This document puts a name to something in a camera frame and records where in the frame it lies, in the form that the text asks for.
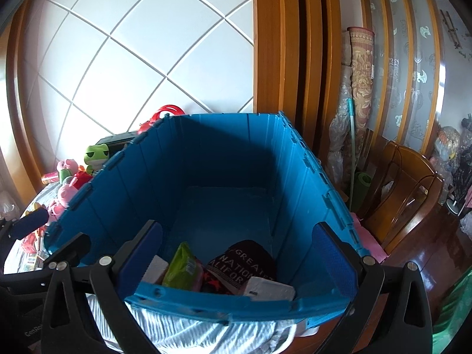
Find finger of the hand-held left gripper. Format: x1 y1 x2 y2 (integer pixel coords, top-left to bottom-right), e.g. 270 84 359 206
43 232 91 270
0 208 50 262

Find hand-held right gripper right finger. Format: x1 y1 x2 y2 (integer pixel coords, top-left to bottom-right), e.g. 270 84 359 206
312 222 433 354

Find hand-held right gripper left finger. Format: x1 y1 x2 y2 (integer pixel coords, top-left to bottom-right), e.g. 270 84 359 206
40 219 165 354

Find white packet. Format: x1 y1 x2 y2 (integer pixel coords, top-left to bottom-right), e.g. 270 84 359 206
142 254 170 284

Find green wet wipes packet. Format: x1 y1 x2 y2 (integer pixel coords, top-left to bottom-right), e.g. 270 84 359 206
161 242 204 290

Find pink floral tissue packet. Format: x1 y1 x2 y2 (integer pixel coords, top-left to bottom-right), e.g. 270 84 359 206
243 276 296 301

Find maroon printed knit sock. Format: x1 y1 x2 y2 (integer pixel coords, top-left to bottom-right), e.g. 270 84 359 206
204 240 277 296

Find blue plastic crate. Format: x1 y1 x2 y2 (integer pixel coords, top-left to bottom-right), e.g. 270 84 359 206
43 111 371 327

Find round wooden desktop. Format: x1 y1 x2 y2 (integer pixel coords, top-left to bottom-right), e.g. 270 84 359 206
5 186 356 354

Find clear plastic bag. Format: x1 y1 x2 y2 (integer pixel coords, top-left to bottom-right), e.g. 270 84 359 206
0 190 21 222

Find pink foam mat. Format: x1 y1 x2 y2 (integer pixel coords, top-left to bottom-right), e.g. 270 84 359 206
348 212 388 262

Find pink pig plush red dress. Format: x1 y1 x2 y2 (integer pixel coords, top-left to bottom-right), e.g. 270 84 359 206
56 158 80 172

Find green rolled yoga mat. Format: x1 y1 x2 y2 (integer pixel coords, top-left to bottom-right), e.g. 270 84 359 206
352 171 373 212

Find pale blue striped tablecloth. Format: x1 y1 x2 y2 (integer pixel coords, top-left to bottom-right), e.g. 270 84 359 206
5 186 319 354

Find wooden chair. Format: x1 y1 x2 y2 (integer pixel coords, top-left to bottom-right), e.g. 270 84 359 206
363 140 445 255

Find green frog plush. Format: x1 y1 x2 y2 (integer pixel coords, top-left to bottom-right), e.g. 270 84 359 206
84 144 111 176

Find light blue mop pole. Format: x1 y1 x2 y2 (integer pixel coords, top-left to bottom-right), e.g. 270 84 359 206
347 98 358 211

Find black box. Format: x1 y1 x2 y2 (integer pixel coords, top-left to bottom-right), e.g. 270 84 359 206
94 131 139 153

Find plastic wrapped rolls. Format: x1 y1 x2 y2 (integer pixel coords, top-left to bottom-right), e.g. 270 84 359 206
330 31 356 189

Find person's green clothing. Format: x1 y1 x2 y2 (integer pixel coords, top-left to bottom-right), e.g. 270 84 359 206
431 269 472 354

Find white fan base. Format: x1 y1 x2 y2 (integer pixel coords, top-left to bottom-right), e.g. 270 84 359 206
444 197 465 216

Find red toy suitcase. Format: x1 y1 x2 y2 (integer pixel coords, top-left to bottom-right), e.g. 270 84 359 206
138 104 185 135

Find black bag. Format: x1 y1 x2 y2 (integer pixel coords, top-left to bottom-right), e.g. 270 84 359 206
450 147 472 207

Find plastic bag of toys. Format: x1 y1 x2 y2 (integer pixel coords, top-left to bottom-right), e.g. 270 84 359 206
430 125 461 178

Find rolled patterned carpet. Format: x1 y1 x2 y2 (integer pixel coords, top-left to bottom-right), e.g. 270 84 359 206
348 26 377 133

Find frosted glass door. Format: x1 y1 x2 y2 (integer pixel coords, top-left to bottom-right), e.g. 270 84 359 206
369 0 472 148

